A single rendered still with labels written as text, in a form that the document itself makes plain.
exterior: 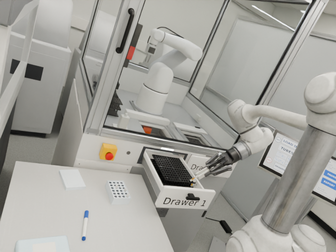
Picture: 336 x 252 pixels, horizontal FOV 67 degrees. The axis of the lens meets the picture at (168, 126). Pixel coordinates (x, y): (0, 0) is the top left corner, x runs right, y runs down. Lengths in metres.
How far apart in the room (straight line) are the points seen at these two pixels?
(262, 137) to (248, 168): 1.73
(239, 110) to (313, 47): 1.75
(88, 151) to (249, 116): 0.81
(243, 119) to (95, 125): 0.72
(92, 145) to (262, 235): 0.84
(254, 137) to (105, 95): 0.75
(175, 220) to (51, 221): 1.00
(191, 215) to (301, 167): 1.13
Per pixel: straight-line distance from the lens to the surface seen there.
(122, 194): 1.21
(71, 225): 1.07
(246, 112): 1.29
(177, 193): 1.17
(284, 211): 0.95
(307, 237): 1.14
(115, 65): 1.16
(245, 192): 3.09
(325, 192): 1.95
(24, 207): 1.10
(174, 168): 1.36
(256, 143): 1.34
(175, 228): 1.92
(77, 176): 1.26
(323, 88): 0.84
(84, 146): 1.31
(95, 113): 1.23
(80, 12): 4.26
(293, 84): 2.91
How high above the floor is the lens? 1.52
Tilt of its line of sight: 19 degrees down
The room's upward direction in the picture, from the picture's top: 23 degrees clockwise
